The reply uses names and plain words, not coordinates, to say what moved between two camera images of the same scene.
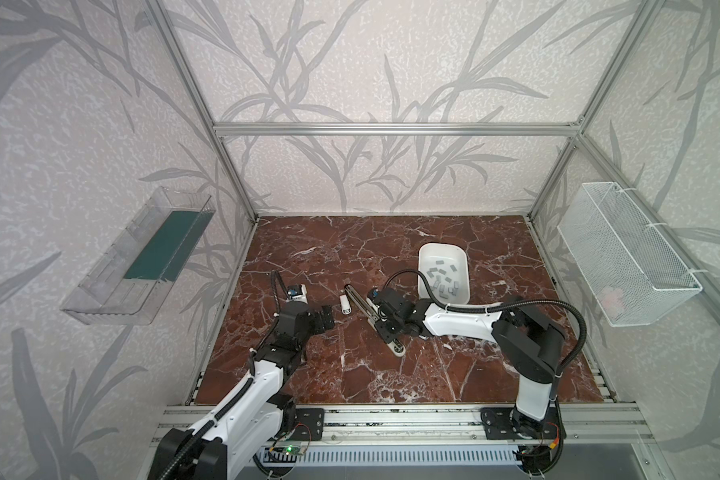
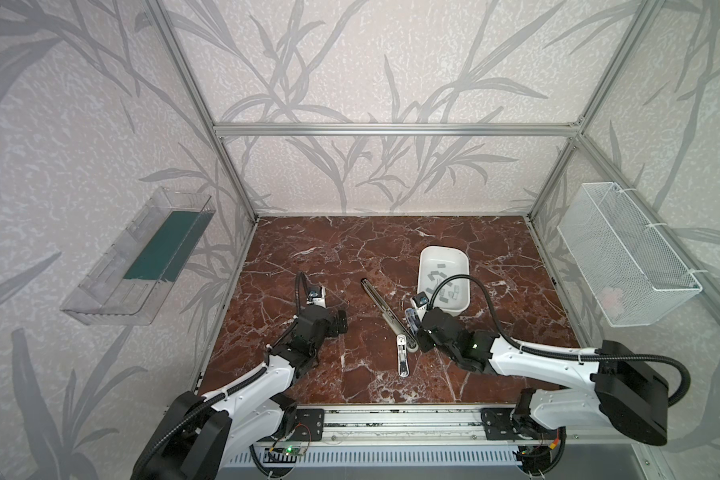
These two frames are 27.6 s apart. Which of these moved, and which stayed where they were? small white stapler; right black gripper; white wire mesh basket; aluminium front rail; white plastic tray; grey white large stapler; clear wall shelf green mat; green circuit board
Moved: grey white large stapler; small white stapler; right black gripper
Stayed: aluminium front rail; white plastic tray; white wire mesh basket; clear wall shelf green mat; green circuit board
